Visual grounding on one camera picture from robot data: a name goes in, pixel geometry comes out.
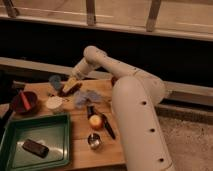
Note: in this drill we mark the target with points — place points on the small metal cup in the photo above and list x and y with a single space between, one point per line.
94 141

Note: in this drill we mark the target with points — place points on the orange fruit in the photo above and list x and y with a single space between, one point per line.
95 122

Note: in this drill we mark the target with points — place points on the dark red grape bunch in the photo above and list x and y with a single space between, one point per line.
74 89

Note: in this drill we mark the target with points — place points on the small black object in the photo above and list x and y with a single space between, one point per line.
90 111

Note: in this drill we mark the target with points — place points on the dark red bowl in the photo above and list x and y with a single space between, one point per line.
17 103

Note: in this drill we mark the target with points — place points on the black rectangular block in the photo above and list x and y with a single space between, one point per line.
35 148

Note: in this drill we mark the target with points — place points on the black handled knife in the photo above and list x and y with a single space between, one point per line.
108 126

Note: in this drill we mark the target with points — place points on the white round lid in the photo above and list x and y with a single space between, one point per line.
54 102

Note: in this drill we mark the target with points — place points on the red bowl blue inside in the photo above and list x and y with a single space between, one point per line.
113 80

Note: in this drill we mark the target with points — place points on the red utensil in bowl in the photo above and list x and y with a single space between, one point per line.
25 101

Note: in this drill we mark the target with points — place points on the wooden cutting board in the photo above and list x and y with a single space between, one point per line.
110 155

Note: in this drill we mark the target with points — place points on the crumpled blue cloth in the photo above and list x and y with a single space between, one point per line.
82 97

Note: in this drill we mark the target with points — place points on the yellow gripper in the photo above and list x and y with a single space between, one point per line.
69 84

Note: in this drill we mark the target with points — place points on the green plastic tray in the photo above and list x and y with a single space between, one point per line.
52 131

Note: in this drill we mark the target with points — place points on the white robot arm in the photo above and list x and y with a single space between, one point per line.
134 97

